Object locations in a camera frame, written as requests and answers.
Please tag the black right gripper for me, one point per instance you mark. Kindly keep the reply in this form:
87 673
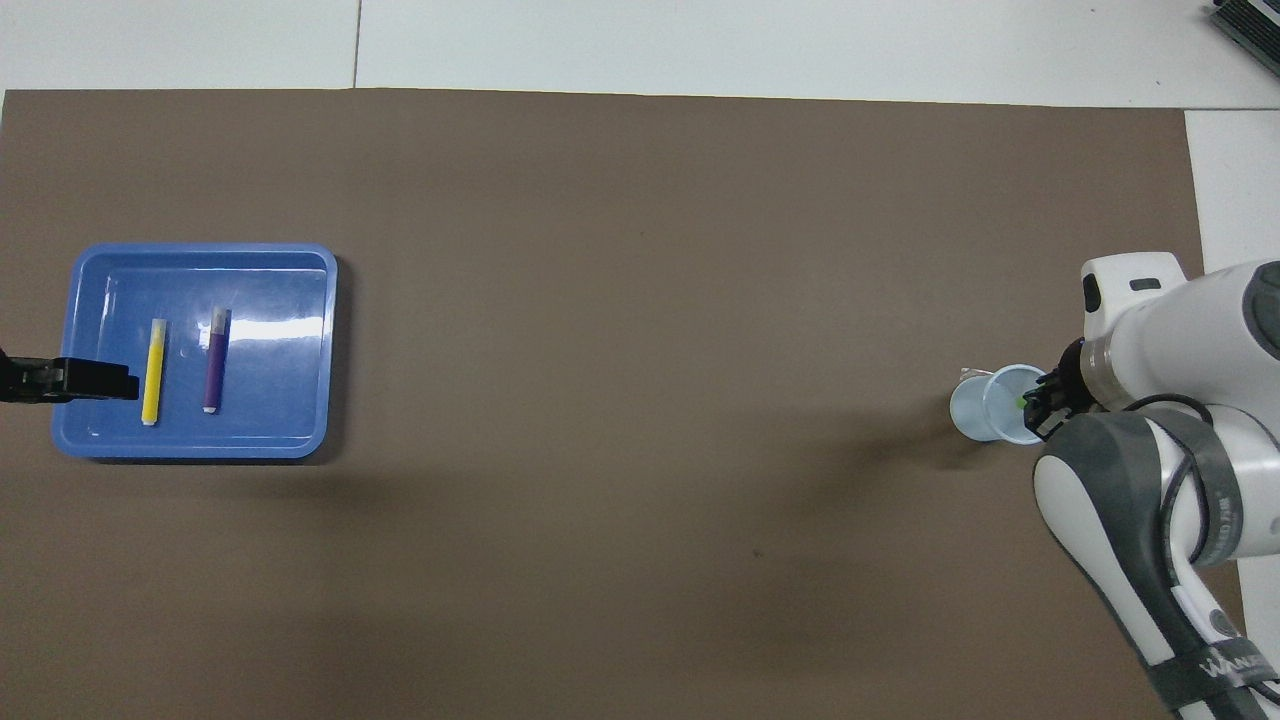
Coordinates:
1072 380

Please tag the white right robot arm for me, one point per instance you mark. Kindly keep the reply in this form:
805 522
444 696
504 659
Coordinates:
1180 320

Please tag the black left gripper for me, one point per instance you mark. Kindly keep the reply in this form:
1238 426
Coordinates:
25 380

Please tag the brown table mat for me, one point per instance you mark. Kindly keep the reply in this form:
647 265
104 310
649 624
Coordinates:
640 250

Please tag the purple pen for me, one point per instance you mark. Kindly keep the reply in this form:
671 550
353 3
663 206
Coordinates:
215 370

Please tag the grey ribbed device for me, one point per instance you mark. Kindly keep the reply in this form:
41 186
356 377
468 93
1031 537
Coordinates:
1255 25

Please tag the yellow pen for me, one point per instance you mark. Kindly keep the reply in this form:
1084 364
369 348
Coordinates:
153 380

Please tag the blue plastic tray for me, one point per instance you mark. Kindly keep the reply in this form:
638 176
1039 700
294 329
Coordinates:
280 400

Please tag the translucent pale blue cup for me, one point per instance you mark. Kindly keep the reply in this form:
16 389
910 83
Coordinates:
975 410

